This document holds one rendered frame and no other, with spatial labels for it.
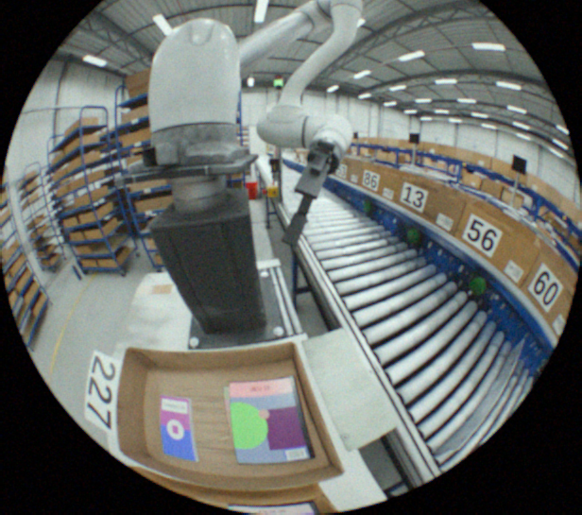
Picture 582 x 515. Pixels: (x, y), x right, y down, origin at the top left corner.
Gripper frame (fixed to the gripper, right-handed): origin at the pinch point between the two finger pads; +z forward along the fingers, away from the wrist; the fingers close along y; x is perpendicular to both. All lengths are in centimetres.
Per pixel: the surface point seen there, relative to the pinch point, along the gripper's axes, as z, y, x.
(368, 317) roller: 5.5, 24.5, -29.2
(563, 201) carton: -206, -132, -487
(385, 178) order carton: -77, 32, -38
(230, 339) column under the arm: 23.6, 25.6, 4.5
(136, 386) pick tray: 46, 15, 18
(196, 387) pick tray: 37.3, 19.3, 6.1
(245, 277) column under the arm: 9.4, 10.6, 5.1
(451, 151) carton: -474, 68, -322
